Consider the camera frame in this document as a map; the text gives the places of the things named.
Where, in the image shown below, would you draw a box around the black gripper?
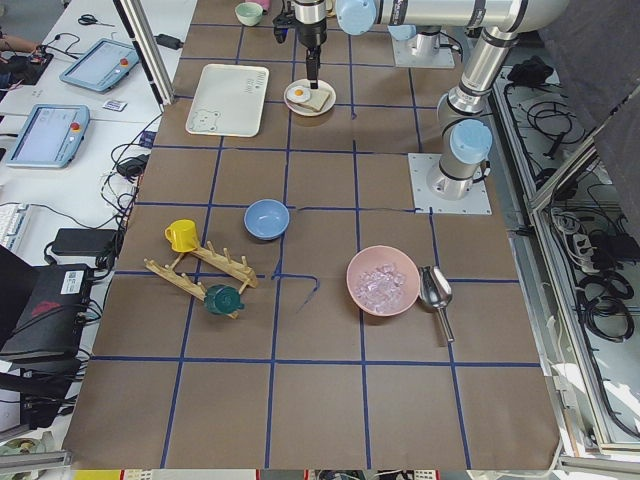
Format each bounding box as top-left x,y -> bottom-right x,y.
293,0 -> 327,89

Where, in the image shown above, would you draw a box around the bread slice on plate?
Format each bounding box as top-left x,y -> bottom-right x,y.
299,88 -> 331,113

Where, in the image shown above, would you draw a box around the white round plate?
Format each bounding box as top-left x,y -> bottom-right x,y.
283,79 -> 336,117

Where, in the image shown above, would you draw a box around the fake fried egg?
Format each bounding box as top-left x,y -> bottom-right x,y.
285,85 -> 312,105

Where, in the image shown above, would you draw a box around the light green bowl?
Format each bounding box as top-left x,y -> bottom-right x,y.
235,2 -> 264,27

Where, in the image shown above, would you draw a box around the cream bear serving tray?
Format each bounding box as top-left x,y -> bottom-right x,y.
185,64 -> 269,137

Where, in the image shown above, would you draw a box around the small black adapter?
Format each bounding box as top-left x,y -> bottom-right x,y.
155,34 -> 184,50

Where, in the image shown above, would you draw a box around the blue bowl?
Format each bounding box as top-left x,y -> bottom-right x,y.
244,199 -> 290,240

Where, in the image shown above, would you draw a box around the far teach pendant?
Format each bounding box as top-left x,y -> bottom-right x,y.
59,38 -> 139,92

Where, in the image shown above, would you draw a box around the teach pendant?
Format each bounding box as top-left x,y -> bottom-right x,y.
6,104 -> 90,169
59,38 -> 139,92

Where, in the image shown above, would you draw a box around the yellow mug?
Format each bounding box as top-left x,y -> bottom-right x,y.
164,219 -> 200,253

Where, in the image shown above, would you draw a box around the black scissors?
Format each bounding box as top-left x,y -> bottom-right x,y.
77,14 -> 113,27

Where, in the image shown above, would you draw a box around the pink bowl with ice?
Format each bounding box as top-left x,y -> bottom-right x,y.
346,245 -> 420,316

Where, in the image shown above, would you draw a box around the dark green mug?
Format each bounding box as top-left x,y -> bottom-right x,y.
204,284 -> 245,318

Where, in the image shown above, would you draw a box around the metal scoop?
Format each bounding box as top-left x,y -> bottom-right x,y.
418,266 -> 455,343

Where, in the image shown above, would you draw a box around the wooden mug rack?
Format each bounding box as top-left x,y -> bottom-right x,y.
144,241 -> 259,304

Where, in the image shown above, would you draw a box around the near teach pendant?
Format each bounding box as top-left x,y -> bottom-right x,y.
6,104 -> 90,169

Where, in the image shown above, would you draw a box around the black power adapter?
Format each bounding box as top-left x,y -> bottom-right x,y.
51,228 -> 116,257

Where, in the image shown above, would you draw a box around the black laptop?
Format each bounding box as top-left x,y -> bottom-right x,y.
1,247 -> 93,363

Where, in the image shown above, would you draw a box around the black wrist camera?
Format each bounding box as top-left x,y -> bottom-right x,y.
273,11 -> 296,44

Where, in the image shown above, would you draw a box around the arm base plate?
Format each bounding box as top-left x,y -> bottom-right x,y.
408,153 -> 492,215
392,32 -> 455,69

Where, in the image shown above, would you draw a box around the aluminium frame post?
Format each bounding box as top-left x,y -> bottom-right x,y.
113,0 -> 174,106

